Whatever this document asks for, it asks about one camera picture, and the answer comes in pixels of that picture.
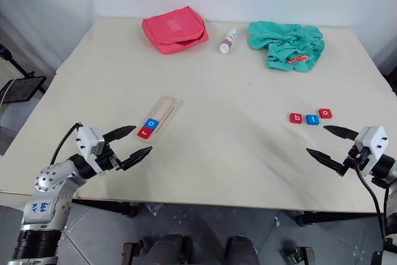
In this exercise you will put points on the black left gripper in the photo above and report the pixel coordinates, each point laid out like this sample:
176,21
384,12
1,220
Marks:
107,159

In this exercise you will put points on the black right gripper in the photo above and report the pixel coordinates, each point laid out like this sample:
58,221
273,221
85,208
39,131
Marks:
356,156

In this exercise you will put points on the red letter tile b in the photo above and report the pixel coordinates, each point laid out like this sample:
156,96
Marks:
297,118

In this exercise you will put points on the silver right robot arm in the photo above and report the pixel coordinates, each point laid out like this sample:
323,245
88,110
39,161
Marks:
391,203

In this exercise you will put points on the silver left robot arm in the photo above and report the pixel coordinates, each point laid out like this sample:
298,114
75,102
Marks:
49,181

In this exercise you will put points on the blue letter tile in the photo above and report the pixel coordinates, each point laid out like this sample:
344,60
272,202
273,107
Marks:
152,123
312,119

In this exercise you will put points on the red letter tile o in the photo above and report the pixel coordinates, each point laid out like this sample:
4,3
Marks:
325,113

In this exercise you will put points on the wooden letter tray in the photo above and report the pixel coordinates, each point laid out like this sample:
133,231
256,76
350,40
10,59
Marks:
161,106

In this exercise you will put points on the dark rounded shape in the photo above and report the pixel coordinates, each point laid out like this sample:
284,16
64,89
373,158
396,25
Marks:
242,252
170,251

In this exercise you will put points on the black flat stand plate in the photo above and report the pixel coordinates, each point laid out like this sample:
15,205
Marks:
23,88

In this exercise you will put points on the pink fabric pouch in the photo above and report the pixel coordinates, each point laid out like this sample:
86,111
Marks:
173,29

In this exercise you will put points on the green crumpled cloth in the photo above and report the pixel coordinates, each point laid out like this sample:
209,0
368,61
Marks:
279,35

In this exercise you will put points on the black tripod pole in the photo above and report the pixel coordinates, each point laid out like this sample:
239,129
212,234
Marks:
14,61

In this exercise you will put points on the white bottle with red label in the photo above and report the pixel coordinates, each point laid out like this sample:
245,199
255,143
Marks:
227,43

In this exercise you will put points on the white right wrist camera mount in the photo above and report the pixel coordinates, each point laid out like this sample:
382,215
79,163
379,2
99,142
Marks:
373,137

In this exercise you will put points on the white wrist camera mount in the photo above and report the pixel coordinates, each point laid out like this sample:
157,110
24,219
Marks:
88,139
373,137

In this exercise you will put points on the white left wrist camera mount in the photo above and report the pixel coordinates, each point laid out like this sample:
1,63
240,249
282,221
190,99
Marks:
88,139

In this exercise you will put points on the black table frame bar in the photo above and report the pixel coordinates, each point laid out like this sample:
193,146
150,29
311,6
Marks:
105,207
338,218

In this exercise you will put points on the brown metal bracket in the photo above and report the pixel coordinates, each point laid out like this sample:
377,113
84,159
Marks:
302,255
129,254

